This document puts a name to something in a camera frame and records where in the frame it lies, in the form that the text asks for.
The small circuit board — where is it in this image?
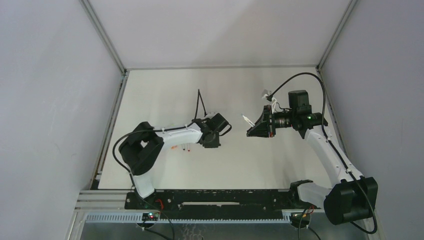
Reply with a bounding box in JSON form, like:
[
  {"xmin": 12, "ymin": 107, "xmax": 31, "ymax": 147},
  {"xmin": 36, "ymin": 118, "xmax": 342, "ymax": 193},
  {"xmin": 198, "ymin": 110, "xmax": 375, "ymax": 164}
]
[{"xmin": 141, "ymin": 212, "xmax": 160, "ymax": 222}]

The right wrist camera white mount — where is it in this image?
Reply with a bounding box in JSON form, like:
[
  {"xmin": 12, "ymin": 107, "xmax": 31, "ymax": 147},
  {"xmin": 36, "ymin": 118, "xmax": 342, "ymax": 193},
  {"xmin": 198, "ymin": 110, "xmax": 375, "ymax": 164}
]
[{"xmin": 261, "ymin": 89, "xmax": 277, "ymax": 113}]

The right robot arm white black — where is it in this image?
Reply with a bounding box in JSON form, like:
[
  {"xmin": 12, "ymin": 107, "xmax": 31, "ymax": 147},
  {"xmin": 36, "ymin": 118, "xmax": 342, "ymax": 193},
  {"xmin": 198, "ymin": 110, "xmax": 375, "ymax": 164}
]
[{"xmin": 245, "ymin": 90, "xmax": 378, "ymax": 225}]

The right black camera cable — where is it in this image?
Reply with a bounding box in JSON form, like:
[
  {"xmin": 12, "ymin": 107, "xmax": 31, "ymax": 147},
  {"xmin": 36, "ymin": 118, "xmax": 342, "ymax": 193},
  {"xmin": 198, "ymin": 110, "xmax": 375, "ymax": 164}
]
[{"xmin": 268, "ymin": 72, "xmax": 379, "ymax": 235}]

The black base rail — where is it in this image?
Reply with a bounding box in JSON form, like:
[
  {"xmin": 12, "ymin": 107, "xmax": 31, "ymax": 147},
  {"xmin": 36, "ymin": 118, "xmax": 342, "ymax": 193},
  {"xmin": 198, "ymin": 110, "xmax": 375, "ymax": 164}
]
[{"xmin": 124, "ymin": 189, "xmax": 310, "ymax": 222}]

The aluminium frame profile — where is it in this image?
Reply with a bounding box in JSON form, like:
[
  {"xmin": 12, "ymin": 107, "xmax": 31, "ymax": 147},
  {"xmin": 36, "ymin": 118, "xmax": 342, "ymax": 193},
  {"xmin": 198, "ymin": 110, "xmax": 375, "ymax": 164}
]
[{"xmin": 87, "ymin": 70, "xmax": 129, "ymax": 190}]

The left black camera cable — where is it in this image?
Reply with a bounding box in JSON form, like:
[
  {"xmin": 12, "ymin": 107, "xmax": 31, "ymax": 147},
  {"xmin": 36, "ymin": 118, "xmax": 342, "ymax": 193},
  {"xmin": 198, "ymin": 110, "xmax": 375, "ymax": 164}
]
[{"xmin": 111, "ymin": 88, "xmax": 210, "ymax": 240}]

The white pen teal tip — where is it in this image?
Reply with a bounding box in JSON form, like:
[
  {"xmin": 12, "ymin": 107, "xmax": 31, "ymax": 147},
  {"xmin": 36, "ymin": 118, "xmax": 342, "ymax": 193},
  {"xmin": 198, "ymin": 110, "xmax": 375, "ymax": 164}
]
[{"xmin": 241, "ymin": 114, "xmax": 256, "ymax": 127}]

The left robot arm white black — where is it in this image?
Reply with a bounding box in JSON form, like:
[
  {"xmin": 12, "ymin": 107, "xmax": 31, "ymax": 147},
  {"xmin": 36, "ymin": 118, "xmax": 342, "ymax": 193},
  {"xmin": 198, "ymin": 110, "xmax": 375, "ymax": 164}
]
[{"xmin": 112, "ymin": 112, "xmax": 232, "ymax": 199}]

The black camera cable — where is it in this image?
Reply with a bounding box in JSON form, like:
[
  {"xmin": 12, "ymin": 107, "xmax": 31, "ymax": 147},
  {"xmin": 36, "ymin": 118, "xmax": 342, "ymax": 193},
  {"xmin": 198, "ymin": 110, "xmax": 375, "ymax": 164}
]
[
  {"xmin": 111, "ymin": 88, "xmax": 210, "ymax": 240},
  {"xmin": 268, "ymin": 72, "xmax": 379, "ymax": 235}
]

